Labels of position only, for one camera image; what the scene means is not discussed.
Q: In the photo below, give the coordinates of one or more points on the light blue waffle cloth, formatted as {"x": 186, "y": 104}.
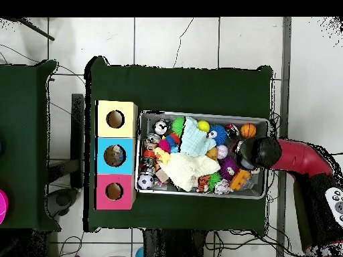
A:
{"x": 194, "y": 138}

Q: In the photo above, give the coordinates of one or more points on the cream waffle cloth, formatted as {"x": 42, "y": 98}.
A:
{"x": 185, "y": 168}

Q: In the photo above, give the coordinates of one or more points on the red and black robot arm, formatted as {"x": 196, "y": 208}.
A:
{"x": 300, "y": 158}

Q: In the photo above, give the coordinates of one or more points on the shallow clear mesh bin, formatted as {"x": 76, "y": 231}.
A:
{"x": 262, "y": 184}

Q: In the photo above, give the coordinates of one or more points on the crushed silver soda can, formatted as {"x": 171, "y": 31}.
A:
{"x": 161, "y": 127}

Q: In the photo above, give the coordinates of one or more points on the yellow ball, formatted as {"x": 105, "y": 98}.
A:
{"x": 203, "y": 126}

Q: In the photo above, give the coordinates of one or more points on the black and white soccer ball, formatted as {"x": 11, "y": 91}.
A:
{"x": 145, "y": 181}

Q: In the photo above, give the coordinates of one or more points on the blue spiky ball with eyes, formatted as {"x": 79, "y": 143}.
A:
{"x": 218, "y": 134}

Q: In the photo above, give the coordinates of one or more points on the white baseball toy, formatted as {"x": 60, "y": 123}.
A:
{"x": 222, "y": 151}

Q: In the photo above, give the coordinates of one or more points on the dark green table cloth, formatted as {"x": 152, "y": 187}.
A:
{"x": 177, "y": 91}

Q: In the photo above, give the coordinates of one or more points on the orange striped tiger toy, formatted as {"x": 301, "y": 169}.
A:
{"x": 202, "y": 183}

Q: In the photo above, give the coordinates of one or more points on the purple spiky ball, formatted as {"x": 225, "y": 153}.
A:
{"x": 229, "y": 168}

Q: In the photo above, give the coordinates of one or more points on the orange basketball toy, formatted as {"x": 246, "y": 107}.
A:
{"x": 248, "y": 130}

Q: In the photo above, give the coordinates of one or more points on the orange plastic toy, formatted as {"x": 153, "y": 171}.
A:
{"x": 240, "y": 179}

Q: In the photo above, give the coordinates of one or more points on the black flat panel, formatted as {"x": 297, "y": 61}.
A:
{"x": 78, "y": 123}

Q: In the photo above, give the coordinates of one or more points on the blue round object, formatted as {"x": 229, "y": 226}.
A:
{"x": 139, "y": 253}

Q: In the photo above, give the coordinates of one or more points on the grey stand base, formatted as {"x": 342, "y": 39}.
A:
{"x": 61, "y": 199}

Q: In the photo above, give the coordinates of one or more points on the green cloth side table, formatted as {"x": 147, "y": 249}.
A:
{"x": 24, "y": 144}

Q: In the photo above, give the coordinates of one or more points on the dark thin rod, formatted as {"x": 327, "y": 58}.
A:
{"x": 35, "y": 29}

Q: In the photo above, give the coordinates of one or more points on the pink round object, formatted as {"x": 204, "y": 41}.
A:
{"x": 2, "y": 206}

